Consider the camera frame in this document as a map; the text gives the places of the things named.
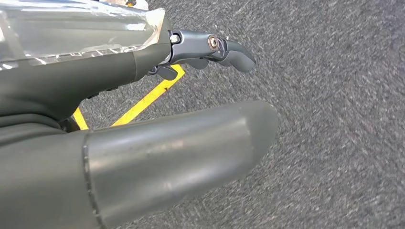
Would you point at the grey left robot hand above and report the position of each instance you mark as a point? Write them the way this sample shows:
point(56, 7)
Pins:
point(95, 75)

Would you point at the yellow floor tape square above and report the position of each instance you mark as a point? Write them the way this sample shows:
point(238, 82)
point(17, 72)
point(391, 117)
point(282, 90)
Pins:
point(148, 98)

